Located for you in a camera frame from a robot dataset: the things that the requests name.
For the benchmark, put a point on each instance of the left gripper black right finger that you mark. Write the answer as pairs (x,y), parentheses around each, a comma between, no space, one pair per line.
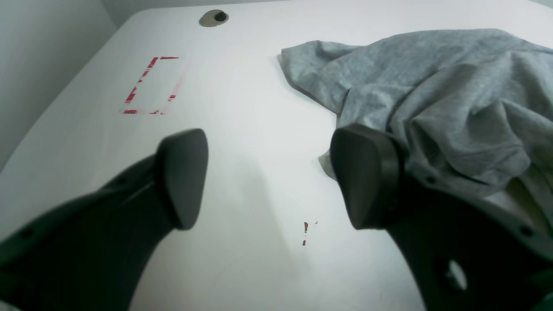
(465,253)

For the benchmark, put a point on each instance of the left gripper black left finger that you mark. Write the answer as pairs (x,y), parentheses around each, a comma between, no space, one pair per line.
(89,254)

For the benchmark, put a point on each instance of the grey T-shirt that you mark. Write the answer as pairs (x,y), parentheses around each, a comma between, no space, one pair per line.
(473,107)

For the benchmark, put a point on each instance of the red tape rectangle marking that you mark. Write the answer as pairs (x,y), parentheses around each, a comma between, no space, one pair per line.
(156,89)

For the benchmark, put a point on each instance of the right table cable grommet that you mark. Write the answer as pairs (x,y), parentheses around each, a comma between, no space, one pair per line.
(213,18)

